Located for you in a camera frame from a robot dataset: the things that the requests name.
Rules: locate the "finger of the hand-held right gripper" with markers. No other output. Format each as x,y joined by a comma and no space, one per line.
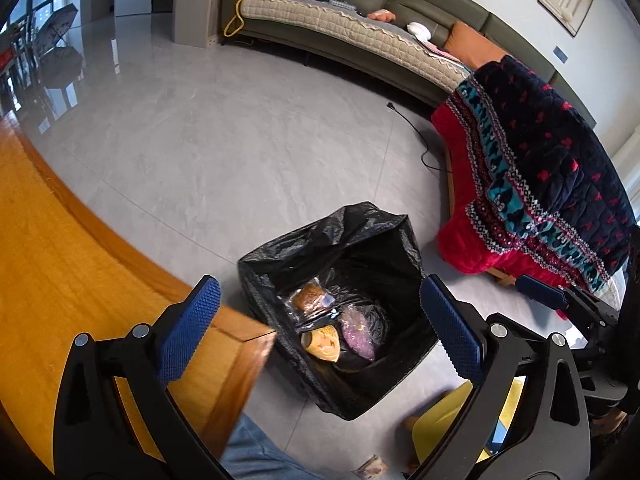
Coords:
542,294

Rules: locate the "person's leg in jeans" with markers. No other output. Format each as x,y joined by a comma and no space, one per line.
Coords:
260,455

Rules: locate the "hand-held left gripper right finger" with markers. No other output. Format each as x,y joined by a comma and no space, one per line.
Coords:
452,325

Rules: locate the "white round object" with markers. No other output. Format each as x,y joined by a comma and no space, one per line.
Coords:
419,31

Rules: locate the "yellow snack packet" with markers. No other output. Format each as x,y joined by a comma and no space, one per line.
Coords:
325,344

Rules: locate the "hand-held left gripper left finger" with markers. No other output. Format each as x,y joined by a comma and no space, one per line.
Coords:
190,330

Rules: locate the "yellow stool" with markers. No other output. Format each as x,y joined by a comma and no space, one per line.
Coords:
440,425

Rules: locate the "orange cushion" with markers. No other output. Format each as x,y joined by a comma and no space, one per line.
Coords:
475,45

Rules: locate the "red and navy printed blanket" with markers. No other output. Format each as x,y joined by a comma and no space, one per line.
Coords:
550,160

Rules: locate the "purple plastic bag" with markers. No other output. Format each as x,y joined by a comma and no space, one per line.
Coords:
357,335

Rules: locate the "pink soft toy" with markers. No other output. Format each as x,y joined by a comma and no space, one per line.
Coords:
381,15

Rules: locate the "grey umbrella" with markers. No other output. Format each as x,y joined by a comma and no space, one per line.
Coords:
57,27

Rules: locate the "black trash bag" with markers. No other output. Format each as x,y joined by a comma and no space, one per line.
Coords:
370,240

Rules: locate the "blue wall plate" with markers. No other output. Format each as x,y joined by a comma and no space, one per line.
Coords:
561,54

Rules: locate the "beige quilted sofa cover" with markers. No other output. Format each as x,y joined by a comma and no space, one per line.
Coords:
325,20

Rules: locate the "red box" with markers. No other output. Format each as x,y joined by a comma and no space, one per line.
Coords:
6,59

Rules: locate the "brown snack in clear wrapper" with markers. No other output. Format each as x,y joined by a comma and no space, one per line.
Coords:
310,297

